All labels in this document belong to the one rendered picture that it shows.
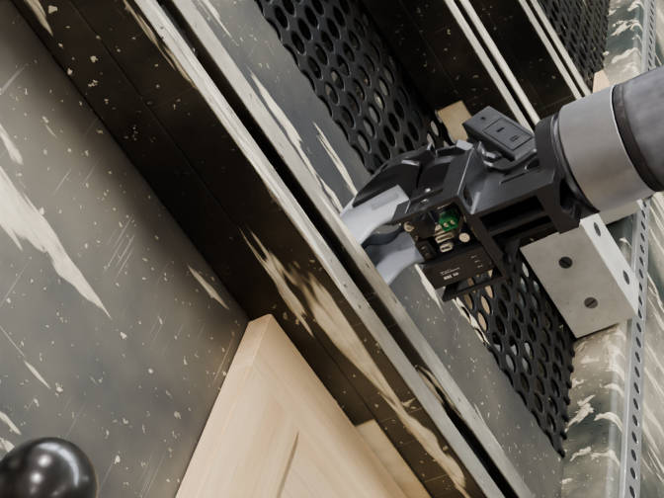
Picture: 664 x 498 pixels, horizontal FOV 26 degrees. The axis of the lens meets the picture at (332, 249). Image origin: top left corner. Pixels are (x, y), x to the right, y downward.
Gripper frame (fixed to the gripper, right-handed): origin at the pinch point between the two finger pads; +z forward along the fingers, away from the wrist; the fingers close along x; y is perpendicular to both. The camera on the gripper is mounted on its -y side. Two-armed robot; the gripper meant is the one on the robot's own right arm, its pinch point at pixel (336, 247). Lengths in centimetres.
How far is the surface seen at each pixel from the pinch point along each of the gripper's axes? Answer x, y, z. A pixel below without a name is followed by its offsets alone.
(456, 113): 8.7, -36.7, 2.0
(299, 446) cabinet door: 3.8, 17.8, 0.3
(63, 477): -19, 51, -15
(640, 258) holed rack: 40, -53, -1
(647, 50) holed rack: 39, -106, 1
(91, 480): -18, 50, -15
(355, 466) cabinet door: 8.9, 14.4, 0.1
